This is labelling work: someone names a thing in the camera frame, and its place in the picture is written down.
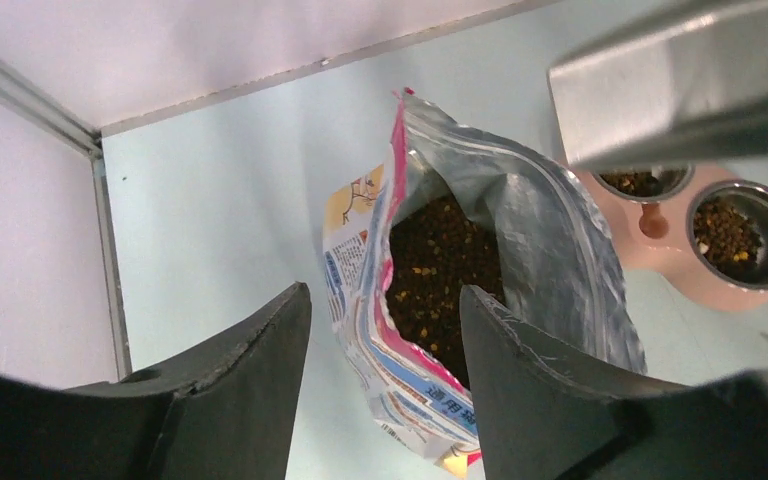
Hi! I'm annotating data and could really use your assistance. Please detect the brown pet food kibble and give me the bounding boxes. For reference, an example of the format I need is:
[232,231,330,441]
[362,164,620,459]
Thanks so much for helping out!
[386,194,505,388]

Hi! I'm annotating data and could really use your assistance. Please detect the far steel bowl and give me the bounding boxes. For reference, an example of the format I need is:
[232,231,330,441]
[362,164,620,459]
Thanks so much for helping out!
[594,166,695,204]

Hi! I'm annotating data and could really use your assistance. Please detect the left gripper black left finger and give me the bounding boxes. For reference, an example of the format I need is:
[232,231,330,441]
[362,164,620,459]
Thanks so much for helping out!
[0,283,312,479]

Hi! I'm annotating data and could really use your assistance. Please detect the steel bowl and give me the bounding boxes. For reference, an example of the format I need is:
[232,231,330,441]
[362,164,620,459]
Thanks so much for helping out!
[594,166,695,204]
[686,179,768,292]

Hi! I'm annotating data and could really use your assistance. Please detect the pink double pet feeder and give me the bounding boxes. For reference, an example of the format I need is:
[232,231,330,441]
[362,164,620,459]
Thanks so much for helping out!
[578,166,768,312]

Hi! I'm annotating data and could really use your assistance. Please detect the near steel bowl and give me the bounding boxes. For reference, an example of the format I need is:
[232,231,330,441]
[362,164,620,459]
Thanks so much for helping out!
[686,179,768,292]

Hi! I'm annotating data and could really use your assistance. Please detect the kibble in far bowl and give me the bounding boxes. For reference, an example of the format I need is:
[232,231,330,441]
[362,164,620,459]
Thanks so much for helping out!
[599,170,686,198]

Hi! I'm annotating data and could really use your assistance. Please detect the colourful pet food bag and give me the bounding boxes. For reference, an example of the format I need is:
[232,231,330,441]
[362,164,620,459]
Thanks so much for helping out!
[322,90,647,478]

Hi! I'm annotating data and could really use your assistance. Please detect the kibble in near bowl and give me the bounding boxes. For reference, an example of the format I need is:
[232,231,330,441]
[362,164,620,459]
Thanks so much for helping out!
[693,198,763,281]

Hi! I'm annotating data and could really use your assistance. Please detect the metal food scoop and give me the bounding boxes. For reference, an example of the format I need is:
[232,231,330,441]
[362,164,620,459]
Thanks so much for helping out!
[547,1,768,172]

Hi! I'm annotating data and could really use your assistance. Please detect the kibble in bowl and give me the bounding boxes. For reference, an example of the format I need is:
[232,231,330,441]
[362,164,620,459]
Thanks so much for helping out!
[693,198,763,281]
[599,170,686,198]

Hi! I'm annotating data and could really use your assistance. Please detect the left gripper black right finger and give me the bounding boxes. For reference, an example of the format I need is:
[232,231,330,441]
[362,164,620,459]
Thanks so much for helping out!
[460,286,768,479]

